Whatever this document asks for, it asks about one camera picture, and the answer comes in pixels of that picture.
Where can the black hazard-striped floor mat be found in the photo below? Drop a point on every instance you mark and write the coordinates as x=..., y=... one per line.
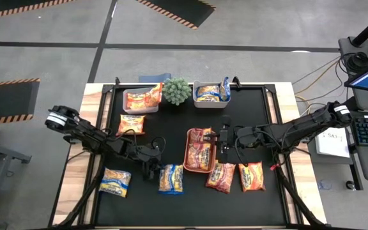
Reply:
x=180, y=9
x=11, y=6
x=5, y=99

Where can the black caster wheel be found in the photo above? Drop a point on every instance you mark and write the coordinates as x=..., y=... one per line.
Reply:
x=350, y=184

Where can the blue Maruchan noodle pack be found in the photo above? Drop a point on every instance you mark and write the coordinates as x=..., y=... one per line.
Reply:
x=171, y=179
x=225, y=87
x=115, y=182
x=208, y=92

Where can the black metal rig frame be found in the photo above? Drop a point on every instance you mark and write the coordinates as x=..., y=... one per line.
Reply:
x=108, y=88

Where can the white plastic bin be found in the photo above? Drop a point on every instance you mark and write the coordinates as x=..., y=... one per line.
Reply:
x=211, y=104

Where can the white paper sheet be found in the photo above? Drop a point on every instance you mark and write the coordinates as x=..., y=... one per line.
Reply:
x=332, y=143

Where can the pink Maruchan noodle pack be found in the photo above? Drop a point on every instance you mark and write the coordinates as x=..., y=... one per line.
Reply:
x=221, y=176
x=200, y=132
x=199, y=156

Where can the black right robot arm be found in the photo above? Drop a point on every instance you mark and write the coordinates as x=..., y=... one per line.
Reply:
x=299, y=126

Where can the orange plastic bin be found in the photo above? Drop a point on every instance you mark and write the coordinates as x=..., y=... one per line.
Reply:
x=200, y=171

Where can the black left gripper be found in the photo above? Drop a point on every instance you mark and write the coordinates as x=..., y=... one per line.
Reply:
x=145, y=155

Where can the clear plastic bin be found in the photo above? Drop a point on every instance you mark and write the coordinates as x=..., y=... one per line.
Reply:
x=139, y=111

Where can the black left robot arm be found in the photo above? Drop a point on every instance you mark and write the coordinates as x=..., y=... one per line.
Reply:
x=88, y=137

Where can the small red tag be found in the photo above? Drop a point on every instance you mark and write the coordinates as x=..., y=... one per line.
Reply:
x=273, y=166

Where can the green artificial succulent plant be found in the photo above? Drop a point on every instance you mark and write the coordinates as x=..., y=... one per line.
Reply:
x=176, y=91

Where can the grey equipment base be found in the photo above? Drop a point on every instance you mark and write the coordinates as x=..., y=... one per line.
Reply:
x=347, y=48

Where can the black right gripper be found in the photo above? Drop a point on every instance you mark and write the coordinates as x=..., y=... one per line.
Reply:
x=244, y=137

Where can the orange Maruchan noodle pack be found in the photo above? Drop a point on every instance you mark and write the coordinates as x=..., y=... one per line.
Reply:
x=251, y=176
x=154, y=96
x=136, y=101
x=131, y=124

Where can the black table mat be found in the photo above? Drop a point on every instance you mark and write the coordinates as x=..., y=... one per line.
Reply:
x=203, y=207

